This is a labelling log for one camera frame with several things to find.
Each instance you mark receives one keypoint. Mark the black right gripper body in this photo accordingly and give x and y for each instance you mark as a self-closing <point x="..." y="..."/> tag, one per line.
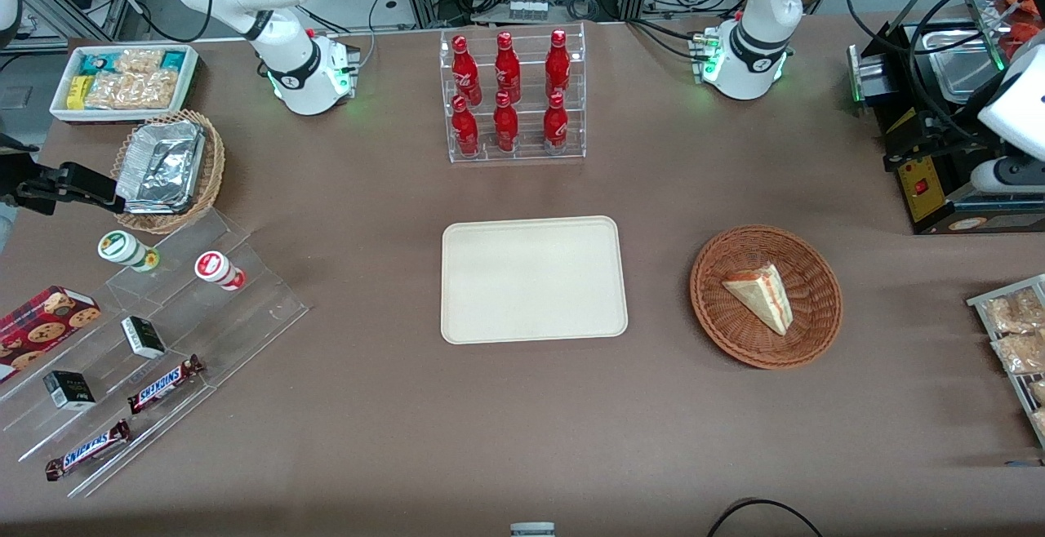
<point x="31" y="188"/>

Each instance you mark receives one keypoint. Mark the triangular sandwich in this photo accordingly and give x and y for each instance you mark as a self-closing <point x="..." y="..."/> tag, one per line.
<point x="763" y="292"/>

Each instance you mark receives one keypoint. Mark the light wicker basket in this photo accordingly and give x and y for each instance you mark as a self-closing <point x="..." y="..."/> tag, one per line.
<point x="214" y="170"/>

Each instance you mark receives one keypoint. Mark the cream plastic tray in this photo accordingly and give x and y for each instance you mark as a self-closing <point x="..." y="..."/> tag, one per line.
<point x="531" y="280"/>

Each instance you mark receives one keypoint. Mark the round brown wicker basket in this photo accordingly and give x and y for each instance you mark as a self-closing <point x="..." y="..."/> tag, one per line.
<point x="735" y="333"/>

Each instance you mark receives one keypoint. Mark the tray of packaged snacks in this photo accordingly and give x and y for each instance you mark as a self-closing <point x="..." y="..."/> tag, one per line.
<point x="980" y="302"/>

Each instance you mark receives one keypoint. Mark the green lid yoghurt cup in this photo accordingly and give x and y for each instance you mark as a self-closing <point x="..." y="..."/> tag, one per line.
<point x="122" y="248"/>

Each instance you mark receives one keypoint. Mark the stack of foil trays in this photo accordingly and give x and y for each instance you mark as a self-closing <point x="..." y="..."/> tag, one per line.
<point x="159" y="166"/>

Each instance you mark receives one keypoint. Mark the white rectangular snack bin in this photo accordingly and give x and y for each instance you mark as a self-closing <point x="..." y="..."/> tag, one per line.
<point x="59" y="113"/>

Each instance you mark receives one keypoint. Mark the yellow snack packet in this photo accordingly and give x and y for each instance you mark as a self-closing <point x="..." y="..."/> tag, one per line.
<point x="76" y="92"/>

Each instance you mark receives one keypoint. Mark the large clear rice cracker bag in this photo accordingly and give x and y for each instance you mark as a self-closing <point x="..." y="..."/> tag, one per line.
<point x="135" y="90"/>

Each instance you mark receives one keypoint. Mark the teal snack packet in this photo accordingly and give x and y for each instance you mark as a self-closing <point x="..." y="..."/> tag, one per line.
<point x="173" y="59"/>
<point x="94" y="64"/>

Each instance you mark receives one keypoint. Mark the small clear rice cracker bag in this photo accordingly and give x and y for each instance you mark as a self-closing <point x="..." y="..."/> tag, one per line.
<point x="139" y="60"/>

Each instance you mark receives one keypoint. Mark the red cookie box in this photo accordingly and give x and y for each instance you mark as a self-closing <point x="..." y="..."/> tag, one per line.
<point x="37" y="329"/>

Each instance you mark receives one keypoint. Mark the red lid yoghurt cup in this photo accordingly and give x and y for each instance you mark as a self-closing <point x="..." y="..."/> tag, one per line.
<point x="216" y="268"/>

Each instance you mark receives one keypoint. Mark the small black box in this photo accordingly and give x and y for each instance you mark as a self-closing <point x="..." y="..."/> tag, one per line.
<point x="69" y="391"/>
<point x="144" y="338"/>

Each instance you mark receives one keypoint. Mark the clear acrylic stepped stand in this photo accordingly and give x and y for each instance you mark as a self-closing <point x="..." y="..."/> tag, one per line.
<point x="245" y="308"/>

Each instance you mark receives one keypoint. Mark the snickers bar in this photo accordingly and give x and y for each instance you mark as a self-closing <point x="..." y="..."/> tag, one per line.
<point x="88" y="450"/>
<point x="165" y="384"/>

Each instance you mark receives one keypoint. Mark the red cola bottle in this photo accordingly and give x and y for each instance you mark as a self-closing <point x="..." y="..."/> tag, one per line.
<point x="465" y="130"/>
<point x="465" y="72"/>
<point x="555" y="127"/>
<point x="508" y="70"/>
<point x="558" y="66"/>
<point x="505" y="127"/>

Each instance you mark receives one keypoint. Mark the clear acrylic bottle rack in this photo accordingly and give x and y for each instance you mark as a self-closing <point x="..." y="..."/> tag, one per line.
<point x="531" y="125"/>

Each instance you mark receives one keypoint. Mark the white power strip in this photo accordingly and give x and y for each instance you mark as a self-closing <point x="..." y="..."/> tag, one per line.
<point x="529" y="8"/>

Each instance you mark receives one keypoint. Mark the black machine with yellow label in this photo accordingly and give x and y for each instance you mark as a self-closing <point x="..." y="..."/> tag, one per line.
<point x="931" y="186"/>

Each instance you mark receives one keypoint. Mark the steel pan with orange food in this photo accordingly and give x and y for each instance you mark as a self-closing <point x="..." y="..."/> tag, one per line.
<point x="992" y="6"/>

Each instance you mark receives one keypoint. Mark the clear bag of crackers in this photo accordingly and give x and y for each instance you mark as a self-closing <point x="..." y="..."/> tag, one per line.
<point x="1022" y="352"/>
<point x="1038" y="392"/>
<point x="1016" y="310"/>
<point x="1040" y="421"/>

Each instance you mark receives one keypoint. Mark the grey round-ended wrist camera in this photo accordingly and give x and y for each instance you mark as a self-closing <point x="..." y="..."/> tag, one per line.
<point x="1008" y="175"/>

